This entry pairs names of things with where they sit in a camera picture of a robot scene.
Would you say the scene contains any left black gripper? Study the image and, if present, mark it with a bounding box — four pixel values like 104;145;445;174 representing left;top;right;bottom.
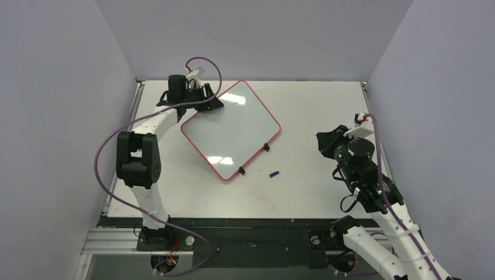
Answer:
182;85;224;113

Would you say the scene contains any pink-framed whiteboard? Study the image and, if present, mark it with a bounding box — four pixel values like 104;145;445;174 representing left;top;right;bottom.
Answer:
180;80;281;181

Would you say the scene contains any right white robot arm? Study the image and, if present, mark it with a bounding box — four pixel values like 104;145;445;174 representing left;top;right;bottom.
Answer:
315;125;453;279

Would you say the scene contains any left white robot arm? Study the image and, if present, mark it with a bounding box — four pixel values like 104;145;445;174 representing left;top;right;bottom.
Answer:
116;71;224;251

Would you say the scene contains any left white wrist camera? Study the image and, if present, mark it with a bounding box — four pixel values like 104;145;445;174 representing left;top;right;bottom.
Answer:
186;67;204;89

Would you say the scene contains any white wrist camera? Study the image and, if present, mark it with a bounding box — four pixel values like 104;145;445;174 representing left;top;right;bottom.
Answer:
344;112;374;138
186;67;204;89

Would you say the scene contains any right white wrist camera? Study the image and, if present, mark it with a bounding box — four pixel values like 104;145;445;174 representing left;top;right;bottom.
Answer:
344;112;374;138

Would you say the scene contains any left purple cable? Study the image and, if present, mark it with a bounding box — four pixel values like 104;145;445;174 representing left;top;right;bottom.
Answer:
94;56;223;278

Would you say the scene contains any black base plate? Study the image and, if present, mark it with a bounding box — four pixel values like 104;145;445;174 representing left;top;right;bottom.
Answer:
97;216;357;273

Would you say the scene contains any aluminium frame rail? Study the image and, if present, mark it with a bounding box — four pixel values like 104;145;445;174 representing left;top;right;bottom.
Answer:
79;81;146;280

